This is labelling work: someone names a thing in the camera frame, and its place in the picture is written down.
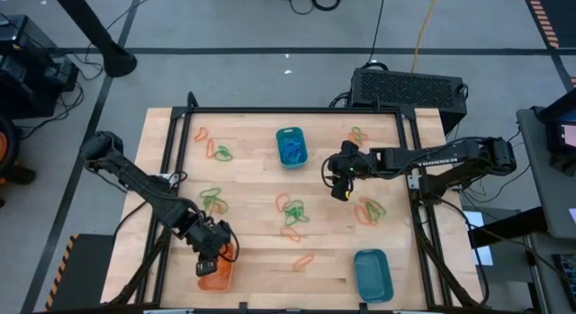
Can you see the black stand beam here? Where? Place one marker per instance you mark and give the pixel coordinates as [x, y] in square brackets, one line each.
[508, 224]

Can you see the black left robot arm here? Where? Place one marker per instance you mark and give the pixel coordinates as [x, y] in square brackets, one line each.
[135, 179]

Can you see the black equipment cart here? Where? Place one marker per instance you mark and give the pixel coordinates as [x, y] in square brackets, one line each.
[31, 66]

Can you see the grey desk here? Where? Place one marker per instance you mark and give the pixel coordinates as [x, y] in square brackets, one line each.
[546, 192]

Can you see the black orange striped mat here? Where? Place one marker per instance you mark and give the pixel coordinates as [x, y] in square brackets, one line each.
[553, 17]

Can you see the black pole stand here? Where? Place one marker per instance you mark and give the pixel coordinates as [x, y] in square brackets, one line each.
[92, 30]

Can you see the orange plastic basket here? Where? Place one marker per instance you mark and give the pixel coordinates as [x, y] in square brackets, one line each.
[216, 284]

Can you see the light teal plastic basket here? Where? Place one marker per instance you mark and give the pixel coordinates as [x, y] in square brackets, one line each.
[278, 147]

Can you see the black yellow striped mat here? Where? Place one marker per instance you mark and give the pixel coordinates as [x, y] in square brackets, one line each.
[78, 271]

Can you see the dark monitor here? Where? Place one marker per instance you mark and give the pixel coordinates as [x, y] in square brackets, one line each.
[562, 129]

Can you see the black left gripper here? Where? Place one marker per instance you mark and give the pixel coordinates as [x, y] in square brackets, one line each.
[213, 239]

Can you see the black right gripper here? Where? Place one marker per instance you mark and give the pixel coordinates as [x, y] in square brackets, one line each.
[351, 165]

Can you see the dark teal plastic basket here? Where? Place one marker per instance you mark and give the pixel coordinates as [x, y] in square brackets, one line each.
[372, 275]

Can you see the black computer tower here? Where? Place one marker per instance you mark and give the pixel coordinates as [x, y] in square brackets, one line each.
[407, 91]

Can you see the orange black wheeled device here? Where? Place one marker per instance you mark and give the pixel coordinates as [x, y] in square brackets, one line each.
[4, 152]

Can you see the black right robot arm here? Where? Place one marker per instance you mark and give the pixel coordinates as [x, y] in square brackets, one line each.
[441, 158]

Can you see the black metal table frame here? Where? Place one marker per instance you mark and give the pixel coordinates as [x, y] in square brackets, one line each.
[292, 110]

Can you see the black keyboard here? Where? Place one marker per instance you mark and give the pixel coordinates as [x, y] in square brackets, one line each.
[568, 278]

